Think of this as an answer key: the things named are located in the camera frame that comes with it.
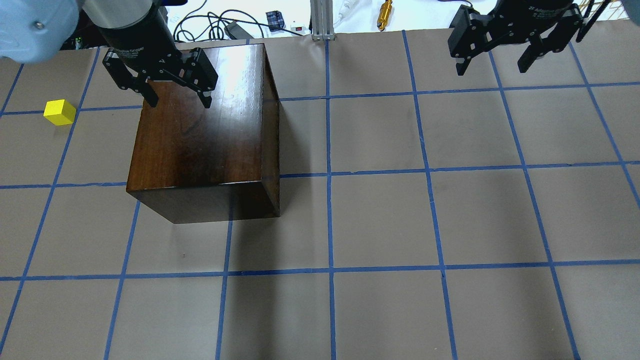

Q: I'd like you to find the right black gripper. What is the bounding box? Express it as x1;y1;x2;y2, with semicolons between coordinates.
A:
448;0;586;76

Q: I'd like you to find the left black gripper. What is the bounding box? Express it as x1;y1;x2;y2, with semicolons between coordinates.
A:
98;10;218;109

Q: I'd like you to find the yellow cube block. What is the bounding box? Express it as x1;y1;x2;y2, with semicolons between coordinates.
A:
43;99;77;126

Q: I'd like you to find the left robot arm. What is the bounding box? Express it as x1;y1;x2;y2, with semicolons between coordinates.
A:
0;0;218;109

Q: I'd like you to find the dark wooden drawer cabinet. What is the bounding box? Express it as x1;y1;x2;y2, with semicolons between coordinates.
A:
125;43;281;224

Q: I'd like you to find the black power adapter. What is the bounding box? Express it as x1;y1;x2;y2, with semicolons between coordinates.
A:
265;10;286;33

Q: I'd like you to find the aluminium frame post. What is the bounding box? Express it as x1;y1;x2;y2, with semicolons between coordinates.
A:
310;0;335;42

